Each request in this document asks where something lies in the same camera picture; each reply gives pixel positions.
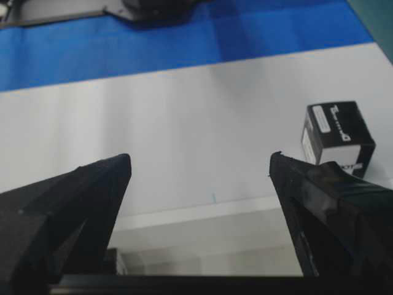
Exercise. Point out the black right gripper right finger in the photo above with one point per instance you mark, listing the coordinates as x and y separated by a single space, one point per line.
340 225

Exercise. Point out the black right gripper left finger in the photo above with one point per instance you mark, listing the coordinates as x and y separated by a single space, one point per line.
61 225

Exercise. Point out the black box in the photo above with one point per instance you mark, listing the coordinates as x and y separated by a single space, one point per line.
337 132

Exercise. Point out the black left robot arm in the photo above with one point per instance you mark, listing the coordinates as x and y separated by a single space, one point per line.
33 13

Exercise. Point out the white plastic tray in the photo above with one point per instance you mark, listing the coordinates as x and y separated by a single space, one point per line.
252 243

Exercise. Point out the white base board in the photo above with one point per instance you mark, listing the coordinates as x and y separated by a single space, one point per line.
200 138

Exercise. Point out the blue table cloth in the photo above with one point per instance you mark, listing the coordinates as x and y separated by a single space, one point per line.
212 32

